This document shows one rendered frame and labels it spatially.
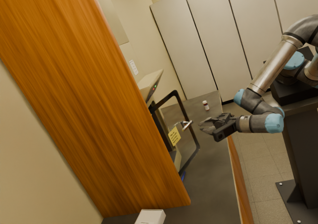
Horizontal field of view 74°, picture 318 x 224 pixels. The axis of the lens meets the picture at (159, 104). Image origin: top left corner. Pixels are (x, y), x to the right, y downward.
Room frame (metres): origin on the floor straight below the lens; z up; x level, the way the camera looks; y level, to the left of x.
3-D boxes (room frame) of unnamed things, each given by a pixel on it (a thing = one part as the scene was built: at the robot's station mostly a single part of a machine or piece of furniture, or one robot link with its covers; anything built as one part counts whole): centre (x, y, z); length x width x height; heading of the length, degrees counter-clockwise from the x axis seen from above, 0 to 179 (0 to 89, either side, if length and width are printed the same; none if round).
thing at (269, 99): (1.31, -0.86, 0.92); 0.32 x 0.32 x 0.04; 72
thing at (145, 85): (1.03, 0.01, 1.46); 0.32 x 0.12 x 0.10; 160
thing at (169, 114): (1.01, -0.01, 1.19); 0.30 x 0.01 x 0.40; 134
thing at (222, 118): (0.86, -0.26, 1.20); 0.12 x 0.09 x 0.08; 44
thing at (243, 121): (0.80, -0.31, 1.20); 0.08 x 0.05 x 0.08; 134
